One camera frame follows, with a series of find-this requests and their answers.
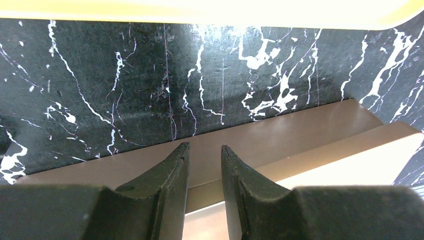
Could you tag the rose gold box lid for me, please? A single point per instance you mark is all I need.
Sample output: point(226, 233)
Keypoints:
point(374, 157)

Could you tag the brown chocolate box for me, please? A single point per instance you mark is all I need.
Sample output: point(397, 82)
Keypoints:
point(258, 143)

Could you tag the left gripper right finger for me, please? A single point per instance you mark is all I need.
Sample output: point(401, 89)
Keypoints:
point(259, 209)

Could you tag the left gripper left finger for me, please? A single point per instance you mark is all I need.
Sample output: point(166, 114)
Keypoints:
point(149, 207)

